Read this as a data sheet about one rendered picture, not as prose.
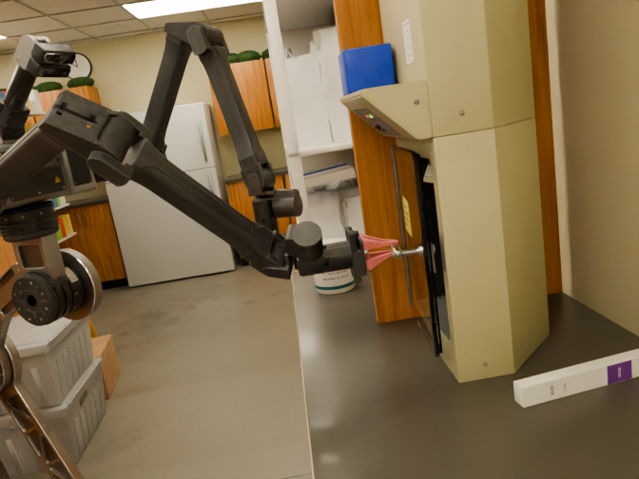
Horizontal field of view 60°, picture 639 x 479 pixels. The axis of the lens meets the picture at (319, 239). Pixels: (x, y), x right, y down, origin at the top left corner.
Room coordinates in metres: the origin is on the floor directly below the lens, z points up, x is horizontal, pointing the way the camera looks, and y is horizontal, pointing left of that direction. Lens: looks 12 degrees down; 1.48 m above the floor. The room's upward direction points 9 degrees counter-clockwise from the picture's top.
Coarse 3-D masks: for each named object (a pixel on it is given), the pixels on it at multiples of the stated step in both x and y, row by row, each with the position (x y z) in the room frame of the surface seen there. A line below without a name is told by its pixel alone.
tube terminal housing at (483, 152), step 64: (384, 0) 1.23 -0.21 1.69; (448, 0) 0.98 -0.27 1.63; (512, 0) 1.07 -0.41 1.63; (448, 64) 0.98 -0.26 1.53; (512, 64) 1.05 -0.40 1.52; (448, 128) 0.98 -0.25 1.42; (512, 128) 1.04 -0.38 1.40; (448, 192) 0.98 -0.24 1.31; (512, 192) 1.02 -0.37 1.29; (448, 256) 0.98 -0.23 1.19; (512, 256) 1.00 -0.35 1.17; (512, 320) 0.99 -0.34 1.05
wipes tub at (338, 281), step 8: (328, 240) 1.72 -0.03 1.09; (336, 240) 1.71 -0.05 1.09; (336, 272) 1.63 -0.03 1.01; (344, 272) 1.64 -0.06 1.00; (320, 280) 1.65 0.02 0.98; (328, 280) 1.64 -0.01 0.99; (336, 280) 1.63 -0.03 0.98; (344, 280) 1.64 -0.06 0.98; (352, 280) 1.66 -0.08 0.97; (320, 288) 1.65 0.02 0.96; (328, 288) 1.64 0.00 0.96; (336, 288) 1.63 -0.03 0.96; (344, 288) 1.64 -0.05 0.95; (352, 288) 1.66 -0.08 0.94
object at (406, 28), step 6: (408, 18) 1.05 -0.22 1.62; (402, 24) 1.10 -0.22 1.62; (408, 24) 1.06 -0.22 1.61; (402, 30) 1.10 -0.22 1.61; (408, 30) 1.06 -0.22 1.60; (408, 36) 1.07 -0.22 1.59; (408, 42) 1.07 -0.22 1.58; (408, 48) 1.08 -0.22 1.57; (408, 54) 1.08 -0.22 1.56; (408, 60) 1.09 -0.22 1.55; (414, 60) 1.04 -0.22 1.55
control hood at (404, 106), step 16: (352, 96) 1.08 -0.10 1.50; (368, 96) 0.97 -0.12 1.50; (384, 96) 0.97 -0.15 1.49; (400, 96) 0.97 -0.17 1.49; (416, 96) 0.97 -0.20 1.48; (384, 112) 0.97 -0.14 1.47; (400, 112) 0.97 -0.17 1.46; (416, 112) 0.97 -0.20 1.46; (400, 128) 1.00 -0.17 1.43; (416, 128) 0.97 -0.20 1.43
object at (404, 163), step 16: (400, 160) 1.15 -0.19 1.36; (416, 160) 0.98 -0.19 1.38; (400, 176) 1.19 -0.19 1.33; (416, 176) 0.98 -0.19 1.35; (400, 192) 1.22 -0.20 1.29; (416, 192) 0.98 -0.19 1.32; (400, 208) 1.26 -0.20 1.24; (416, 208) 1.00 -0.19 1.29; (416, 224) 1.03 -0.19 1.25; (416, 240) 1.05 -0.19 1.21; (416, 256) 1.08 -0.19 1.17; (416, 272) 1.11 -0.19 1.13; (416, 288) 1.14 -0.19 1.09; (432, 288) 0.98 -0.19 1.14; (416, 304) 1.18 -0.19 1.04; (432, 304) 0.98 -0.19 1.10; (432, 320) 0.98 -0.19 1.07; (432, 336) 1.00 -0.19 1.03
